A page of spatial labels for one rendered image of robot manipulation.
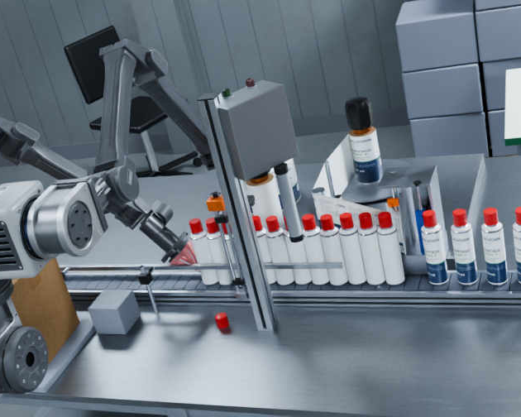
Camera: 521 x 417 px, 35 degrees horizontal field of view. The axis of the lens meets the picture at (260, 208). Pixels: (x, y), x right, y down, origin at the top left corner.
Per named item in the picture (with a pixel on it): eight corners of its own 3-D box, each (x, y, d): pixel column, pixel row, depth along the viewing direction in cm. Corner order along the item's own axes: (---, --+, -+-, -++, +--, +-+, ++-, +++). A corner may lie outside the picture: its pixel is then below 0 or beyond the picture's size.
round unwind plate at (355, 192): (424, 159, 287) (424, 156, 286) (408, 202, 261) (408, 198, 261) (338, 165, 299) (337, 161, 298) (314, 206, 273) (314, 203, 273)
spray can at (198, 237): (222, 276, 246) (206, 215, 237) (216, 286, 241) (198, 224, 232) (207, 276, 248) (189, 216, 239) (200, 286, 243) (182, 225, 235)
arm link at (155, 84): (112, 74, 201) (150, 60, 196) (116, 57, 204) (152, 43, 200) (204, 171, 232) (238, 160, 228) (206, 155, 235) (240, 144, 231)
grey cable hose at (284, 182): (305, 235, 216) (289, 162, 207) (301, 242, 213) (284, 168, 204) (292, 235, 217) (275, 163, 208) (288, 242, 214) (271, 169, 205)
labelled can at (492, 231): (509, 275, 214) (502, 204, 205) (507, 286, 210) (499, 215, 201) (488, 275, 216) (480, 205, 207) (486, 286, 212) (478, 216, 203)
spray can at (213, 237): (239, 276, 243) (222, 215, 235) (232, 286, 239) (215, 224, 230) (222, 276, 246) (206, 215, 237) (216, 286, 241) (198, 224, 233)
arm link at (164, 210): (117, 218, 241) (132, 201, 237) (132, 200, 251) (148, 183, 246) (148, 246, 243) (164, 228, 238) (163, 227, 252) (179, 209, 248)
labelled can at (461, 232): (479, 275, 217) (470, 206, 208) (476, 286, 213) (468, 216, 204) (459, 275, 219) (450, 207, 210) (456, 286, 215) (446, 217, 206)
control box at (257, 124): (299, 155, 209) (284, 83, 201) (246, 182, 201) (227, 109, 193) (276, 147, 217) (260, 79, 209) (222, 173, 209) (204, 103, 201)
